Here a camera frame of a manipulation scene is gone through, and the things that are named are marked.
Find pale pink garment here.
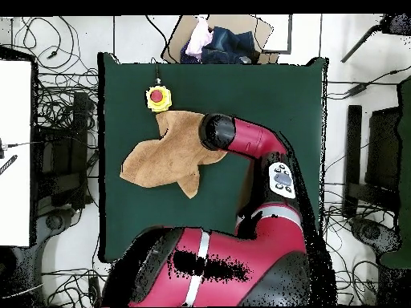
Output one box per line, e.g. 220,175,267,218
185,15,215,61

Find white desk top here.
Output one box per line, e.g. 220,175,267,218
0,59,33,248

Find black emergency stop cable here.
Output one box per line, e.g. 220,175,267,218
150,56,161,86

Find green fabric sheet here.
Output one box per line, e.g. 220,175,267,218
378,75,411,270

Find tangled black cables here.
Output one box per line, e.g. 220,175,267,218
41,265,110,307
320,192,386,306
12,15,100,132

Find dark green tablecloth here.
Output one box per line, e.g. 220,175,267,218
97,52,329,264

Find blue denim jeans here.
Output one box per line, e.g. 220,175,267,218
179,26,261,65

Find black tripod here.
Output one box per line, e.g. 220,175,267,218
340,13,411,63

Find tan terry towel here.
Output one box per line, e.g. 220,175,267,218
119,110,229,199

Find black metal stand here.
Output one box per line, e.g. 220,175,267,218
33,91,97,209
341,104,402,219

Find yellow emergency stop button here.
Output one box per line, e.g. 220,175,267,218
145,84,173,114

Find brown cardboard box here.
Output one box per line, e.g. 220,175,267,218
161,14,280,65

